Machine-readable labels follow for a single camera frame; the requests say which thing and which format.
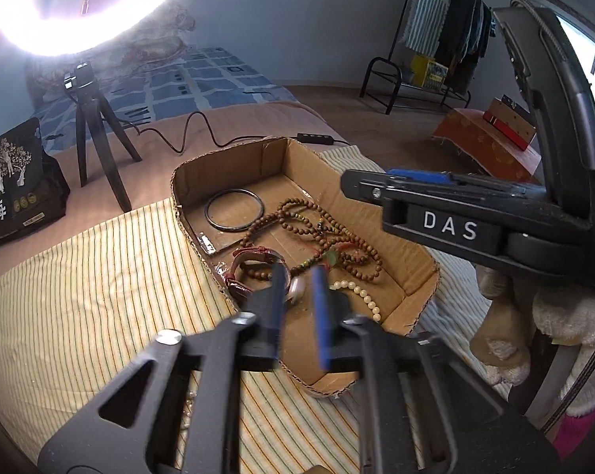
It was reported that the white pearl earring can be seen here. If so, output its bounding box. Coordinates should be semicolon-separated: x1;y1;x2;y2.
284;276;306;306

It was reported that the black inline cable switch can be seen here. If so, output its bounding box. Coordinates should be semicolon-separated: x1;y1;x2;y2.
296;133;335;146

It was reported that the red and tan box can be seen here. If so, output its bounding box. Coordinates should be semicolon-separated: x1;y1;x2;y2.
483;95;537;151

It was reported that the white ring light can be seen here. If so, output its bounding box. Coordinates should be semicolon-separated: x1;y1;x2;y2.
0;0;198;58

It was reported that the brown wooden bead necklace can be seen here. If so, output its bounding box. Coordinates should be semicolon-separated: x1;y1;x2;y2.
237;197;384;285

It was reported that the cardboard box tray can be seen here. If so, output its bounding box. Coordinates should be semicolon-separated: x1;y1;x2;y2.
170;136;441;398

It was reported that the black bangle ring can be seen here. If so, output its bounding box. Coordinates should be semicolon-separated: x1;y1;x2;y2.
203;187;267;233

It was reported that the cream bead bracelet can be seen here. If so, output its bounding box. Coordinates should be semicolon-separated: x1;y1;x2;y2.
328;279;383;324

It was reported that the blue checkered bed sheet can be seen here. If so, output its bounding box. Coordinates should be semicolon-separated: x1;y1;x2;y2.
25;39;296;152

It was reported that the yellow striped cloth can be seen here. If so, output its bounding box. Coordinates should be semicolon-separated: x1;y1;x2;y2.
0;140;489;473

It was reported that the black snack bag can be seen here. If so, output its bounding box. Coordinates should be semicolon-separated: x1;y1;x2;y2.
0;118;70;246

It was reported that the black power cable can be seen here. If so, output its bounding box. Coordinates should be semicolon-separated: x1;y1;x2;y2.
119;110;351;155

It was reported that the red leather watch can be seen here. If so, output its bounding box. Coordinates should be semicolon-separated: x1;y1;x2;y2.
222;246;291;303

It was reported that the black tripod stand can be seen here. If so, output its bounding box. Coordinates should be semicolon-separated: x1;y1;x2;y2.
63;62;142;213

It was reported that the gloved right hand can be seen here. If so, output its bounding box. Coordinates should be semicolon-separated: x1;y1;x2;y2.
470;265;595;423

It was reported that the black clothes rack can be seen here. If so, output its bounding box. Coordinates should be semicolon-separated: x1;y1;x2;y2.
360;0;497;115

